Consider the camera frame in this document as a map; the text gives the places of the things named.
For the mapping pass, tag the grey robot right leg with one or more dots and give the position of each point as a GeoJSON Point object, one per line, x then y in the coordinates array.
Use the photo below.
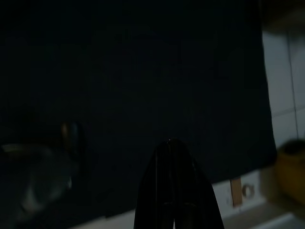
{"type": "Point", "coordinates": [35, 179]}

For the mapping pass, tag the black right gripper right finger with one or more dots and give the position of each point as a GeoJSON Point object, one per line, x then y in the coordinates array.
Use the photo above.
{"type": "Point", "coordinates": [195, 202]}

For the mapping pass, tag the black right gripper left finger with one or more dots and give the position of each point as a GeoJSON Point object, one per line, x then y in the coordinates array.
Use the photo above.
{"type": "Point", "coordinates": [155, 190]}

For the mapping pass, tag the black floor mat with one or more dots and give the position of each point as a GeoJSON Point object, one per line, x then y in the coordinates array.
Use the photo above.
{"type": "Point", "coordinates": [143, 71]}

